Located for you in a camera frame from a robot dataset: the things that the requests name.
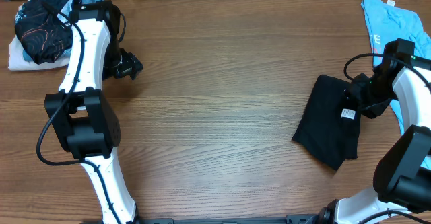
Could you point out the folded white garment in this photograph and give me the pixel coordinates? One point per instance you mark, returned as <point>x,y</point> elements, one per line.
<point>18,63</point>

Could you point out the black orange patterned shirt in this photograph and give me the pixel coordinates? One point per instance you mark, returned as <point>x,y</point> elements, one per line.
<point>43,29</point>

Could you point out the light blue t-shirt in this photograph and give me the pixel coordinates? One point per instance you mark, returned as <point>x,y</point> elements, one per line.
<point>387,23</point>

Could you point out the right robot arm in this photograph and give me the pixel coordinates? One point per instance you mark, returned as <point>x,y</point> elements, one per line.
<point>401,185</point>

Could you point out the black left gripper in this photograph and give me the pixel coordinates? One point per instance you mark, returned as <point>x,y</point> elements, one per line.
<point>132,64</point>

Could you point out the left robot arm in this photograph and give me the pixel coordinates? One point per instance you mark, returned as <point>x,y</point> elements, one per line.
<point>83,120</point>

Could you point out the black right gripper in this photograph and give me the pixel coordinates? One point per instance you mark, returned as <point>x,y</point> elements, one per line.
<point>374,109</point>

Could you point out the black t-shirt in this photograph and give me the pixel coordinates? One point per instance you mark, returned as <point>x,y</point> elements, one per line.
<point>330,126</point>

